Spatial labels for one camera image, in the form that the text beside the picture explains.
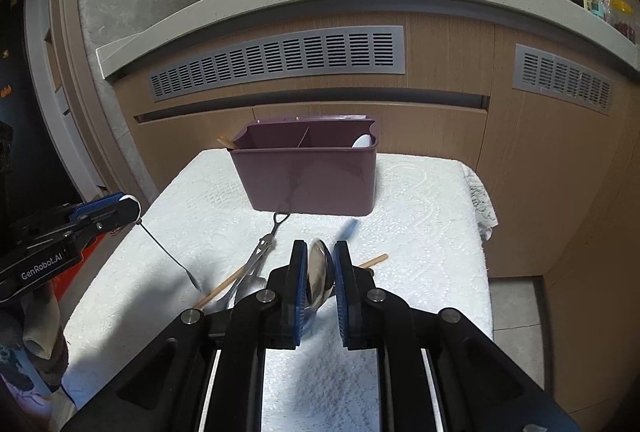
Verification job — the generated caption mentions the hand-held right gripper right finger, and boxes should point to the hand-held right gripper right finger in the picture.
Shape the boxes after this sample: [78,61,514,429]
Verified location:
[332,239,583,432]

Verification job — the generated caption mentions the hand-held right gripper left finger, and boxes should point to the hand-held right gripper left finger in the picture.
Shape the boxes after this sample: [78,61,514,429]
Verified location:
[60,239,308,432]

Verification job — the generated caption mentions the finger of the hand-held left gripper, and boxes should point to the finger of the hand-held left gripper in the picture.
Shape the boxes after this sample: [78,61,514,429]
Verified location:
[75,198,144,240]
[69,193,132,219]

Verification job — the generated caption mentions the blue-handled metal spoon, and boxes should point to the blue-handled metal spoon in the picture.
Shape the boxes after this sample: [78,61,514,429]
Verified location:
[306,218,359,313]

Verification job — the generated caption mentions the metal tongs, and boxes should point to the metal tongs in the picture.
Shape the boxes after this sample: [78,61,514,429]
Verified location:
[215,211,292,313]

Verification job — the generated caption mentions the small thin metal fork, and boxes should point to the small thin metal fork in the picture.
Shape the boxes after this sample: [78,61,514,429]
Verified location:
[136,219,202,289]

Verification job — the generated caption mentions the purple plastic utensil holder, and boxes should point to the purple plastic utensil holder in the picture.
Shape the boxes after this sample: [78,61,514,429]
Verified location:
[229,113,379,216]

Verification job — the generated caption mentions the person's left hand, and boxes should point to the person's left hand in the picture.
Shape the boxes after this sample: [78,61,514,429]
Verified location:
[19,281,70,365]

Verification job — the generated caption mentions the red plastic object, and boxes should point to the red plastic object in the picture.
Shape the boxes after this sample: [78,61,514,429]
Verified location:
[52,239,108,300]

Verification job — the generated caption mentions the white textured cloth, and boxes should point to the white textured cloth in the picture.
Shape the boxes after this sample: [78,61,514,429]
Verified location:
[60,149,501,432]

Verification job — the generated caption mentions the long grey vent grille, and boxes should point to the long grey vent grille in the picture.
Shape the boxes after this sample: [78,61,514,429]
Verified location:
[148,26,406,103]

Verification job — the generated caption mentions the wooden kitchen cabinet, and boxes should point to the wooden kitchen cabinet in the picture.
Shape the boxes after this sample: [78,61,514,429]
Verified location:
[107,7,640,418]

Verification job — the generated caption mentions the short grey vent grille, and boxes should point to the short grey vent grille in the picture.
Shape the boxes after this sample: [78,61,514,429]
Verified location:
[512,44,615,115]

